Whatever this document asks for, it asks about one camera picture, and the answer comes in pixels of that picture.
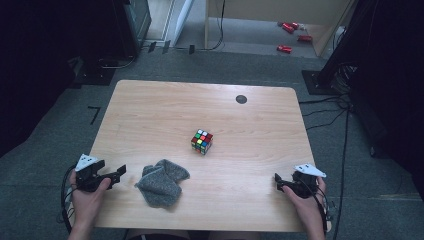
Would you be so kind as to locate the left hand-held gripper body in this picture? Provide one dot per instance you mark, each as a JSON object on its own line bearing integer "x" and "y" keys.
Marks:
{"x": 87, "y": 176}

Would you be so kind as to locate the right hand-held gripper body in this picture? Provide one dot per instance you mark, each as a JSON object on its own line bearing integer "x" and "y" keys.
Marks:
{"x": 304, "y": 183}

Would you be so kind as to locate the grey cloth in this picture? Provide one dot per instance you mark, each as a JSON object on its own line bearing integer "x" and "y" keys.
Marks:
{"x": 161, "y": 185}

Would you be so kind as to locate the multicoloured puzzle cube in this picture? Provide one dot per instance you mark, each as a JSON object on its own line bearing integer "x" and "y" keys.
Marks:
{"x": 202, "y": 142}

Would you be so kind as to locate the person's right hand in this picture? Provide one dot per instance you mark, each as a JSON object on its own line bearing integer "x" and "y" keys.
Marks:
{"x": 305, "y": 210}

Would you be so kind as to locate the person's left hand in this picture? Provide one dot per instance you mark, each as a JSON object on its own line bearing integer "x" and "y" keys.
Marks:
{"x": 85, "y": 206}

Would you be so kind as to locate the black angled floor tape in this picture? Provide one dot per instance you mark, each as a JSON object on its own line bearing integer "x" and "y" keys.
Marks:
{"x": 95, "y": 113}

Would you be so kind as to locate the dark round table grommet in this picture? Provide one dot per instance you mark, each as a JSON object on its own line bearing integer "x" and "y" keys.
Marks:
{"x": 241, "y": 99}

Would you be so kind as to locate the black flat stand base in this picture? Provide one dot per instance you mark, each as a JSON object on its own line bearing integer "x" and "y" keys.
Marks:
{"x": 95, "y": 75}

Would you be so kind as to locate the black square stand base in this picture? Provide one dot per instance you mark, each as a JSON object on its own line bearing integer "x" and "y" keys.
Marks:
{"x": 313, "y": 83}

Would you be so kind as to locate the black floor tape strip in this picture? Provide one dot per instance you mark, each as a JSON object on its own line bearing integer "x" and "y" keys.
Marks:
{"x": 166, "y": 46}
{"x": 152, "y": 46}
{"x": 191, "y": 49}

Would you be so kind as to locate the red can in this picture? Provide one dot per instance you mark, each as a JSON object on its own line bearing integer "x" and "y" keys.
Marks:
{"x": 295, "y": 25}
{"x": 284, "y": 49}
{"x": 305, "y": 38}
{"x": 288, "y": 28}

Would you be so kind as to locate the black cabinet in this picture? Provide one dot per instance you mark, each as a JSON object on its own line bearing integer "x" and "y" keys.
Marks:
{"x": 131, "y": 26}

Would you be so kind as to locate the white board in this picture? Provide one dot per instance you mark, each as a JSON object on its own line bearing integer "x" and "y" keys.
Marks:
{"x": 184, "y": 20}

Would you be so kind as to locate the black slanted stand post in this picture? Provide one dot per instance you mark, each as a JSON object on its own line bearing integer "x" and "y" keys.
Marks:
{"x": 346, "y": 40}

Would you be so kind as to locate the wooden furniture frame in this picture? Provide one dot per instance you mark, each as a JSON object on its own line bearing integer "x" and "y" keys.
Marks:
{"x": 266, "y": 8}

